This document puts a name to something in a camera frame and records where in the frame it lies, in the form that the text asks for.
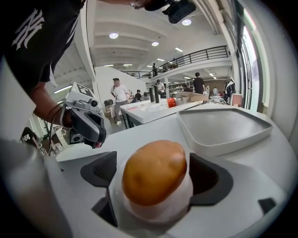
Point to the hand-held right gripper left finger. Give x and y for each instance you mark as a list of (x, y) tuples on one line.
[(100, 170)]

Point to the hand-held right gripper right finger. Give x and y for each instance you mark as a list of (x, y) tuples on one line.
[(209, 183)]

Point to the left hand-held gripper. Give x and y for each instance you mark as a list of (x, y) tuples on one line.
[(81, 91)]

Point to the brown potato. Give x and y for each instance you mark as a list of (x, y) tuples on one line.
[(153, 173)]

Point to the person's left forearm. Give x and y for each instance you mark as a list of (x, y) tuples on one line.
[(44, 102)]

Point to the grey rectangular tray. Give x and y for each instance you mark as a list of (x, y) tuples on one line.
[(223, 127)]

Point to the red packet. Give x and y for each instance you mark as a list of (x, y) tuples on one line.
[(171, 102)]

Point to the brown cabinet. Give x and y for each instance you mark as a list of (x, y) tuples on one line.
[(236, 100)]

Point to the hanging black white jacket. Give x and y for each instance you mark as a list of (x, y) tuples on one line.
[(230, 90)]

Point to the round ceiling light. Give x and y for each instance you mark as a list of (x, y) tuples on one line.
[(113, 35), (186, 22), (155, 43)]

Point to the black balcony railing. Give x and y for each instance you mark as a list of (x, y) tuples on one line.
[(186, 58)]

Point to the person's black printed T-shirt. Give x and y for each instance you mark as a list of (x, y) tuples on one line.
[(35, 35)]

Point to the glass door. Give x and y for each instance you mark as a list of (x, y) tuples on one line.
[(250, 65)]

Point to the black head-worn camera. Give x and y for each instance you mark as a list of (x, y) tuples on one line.
[(181, 10)]

